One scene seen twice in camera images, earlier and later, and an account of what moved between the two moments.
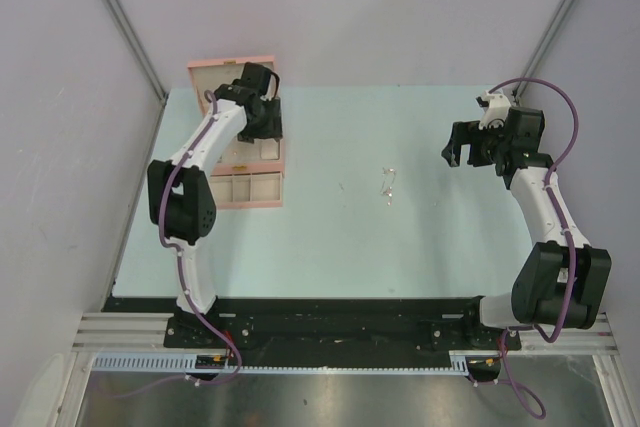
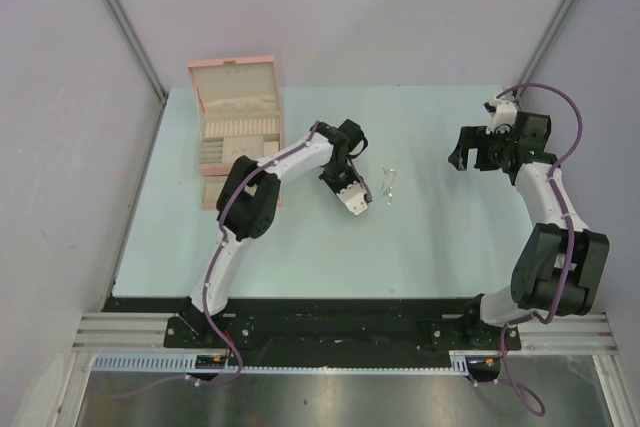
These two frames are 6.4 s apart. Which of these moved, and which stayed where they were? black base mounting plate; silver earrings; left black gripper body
Moved: left black gripper body
Stayed: silver earrings; black base mounting plate
